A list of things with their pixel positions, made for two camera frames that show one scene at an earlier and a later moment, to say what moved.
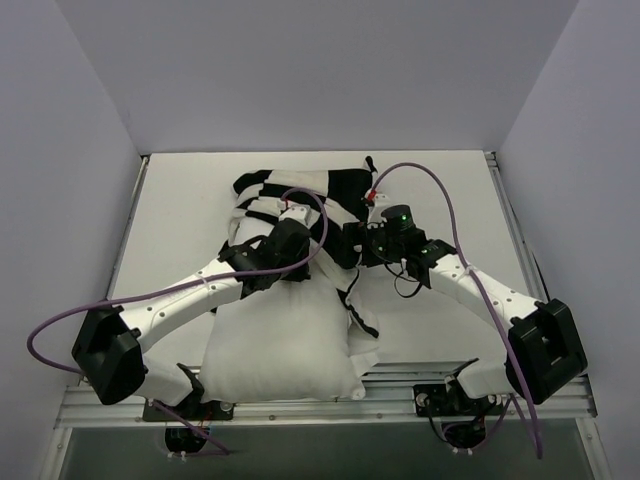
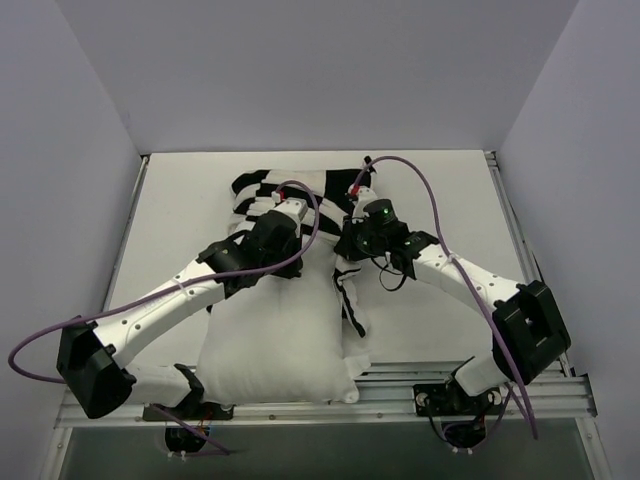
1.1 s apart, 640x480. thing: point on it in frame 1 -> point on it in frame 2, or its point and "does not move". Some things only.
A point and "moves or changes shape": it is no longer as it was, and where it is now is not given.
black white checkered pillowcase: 329,199 moves or changes shape
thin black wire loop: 402,277 -> 389,271
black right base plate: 432,398 does not move
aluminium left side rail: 144,166 does not move
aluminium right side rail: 516,231 does not move
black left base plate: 195,411 does not move
